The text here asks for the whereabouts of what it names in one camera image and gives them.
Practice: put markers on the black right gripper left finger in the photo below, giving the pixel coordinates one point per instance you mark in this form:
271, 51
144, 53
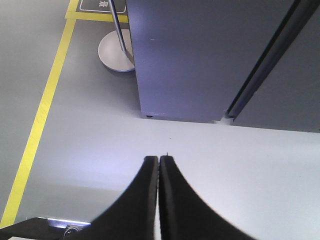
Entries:
132, 215

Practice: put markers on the fridge door with white liner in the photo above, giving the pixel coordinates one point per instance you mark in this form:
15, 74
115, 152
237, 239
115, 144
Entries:
193, 56

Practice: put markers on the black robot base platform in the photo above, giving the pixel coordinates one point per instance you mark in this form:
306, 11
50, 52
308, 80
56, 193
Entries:
41, 228

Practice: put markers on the dark grey fridge body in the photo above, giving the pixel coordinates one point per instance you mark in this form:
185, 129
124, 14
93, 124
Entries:
282, 92

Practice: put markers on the silver sign stand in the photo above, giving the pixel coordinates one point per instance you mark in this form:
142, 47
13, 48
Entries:
115, 49

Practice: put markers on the yellow floor tape line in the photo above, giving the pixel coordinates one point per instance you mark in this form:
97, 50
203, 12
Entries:
35, 36

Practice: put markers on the dark floor label sign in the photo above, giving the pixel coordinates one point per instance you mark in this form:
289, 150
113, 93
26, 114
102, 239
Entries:
102, 6

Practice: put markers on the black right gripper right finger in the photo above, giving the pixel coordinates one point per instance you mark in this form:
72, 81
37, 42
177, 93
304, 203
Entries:
184, 215

